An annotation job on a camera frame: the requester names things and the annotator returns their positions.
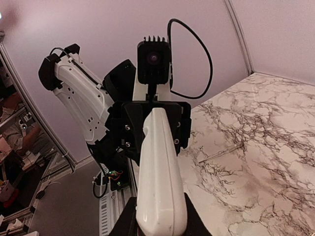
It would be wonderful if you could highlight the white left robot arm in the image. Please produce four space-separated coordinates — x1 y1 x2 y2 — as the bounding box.
38 41 191 191

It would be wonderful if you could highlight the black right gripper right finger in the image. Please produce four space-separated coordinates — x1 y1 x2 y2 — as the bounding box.
184 193 212 236

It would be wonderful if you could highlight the black left camera cable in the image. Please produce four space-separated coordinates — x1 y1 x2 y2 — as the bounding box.
167 18 214 100

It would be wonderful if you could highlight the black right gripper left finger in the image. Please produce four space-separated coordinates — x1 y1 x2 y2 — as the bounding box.
115 197 138 236

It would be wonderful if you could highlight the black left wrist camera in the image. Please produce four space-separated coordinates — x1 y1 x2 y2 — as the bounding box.
137 36 171 85

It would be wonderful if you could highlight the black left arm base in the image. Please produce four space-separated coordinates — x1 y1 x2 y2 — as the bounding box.
105 159 130 191

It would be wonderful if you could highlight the aluminium front frame rail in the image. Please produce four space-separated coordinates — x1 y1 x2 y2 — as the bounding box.
99 160 137 236

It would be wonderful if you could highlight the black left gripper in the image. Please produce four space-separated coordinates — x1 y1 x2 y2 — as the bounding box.
106 101 191 162

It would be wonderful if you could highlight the aluminium right corner post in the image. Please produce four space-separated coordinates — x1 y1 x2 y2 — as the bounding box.
224 0 254 75

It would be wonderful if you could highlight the white remote control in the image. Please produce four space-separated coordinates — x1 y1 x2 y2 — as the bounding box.
136 108 188 236

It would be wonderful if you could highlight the aluminium left corner post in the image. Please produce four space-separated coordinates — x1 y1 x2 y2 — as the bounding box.
0 42 76 174

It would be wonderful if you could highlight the aluminium corner post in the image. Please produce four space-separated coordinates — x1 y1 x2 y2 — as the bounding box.
0 42 76 174
224 0 254 75

